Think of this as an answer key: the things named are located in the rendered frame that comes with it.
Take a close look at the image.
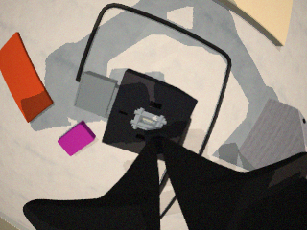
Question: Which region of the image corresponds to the beige flat rectangular block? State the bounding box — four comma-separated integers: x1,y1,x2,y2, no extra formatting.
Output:
218,0,293,46

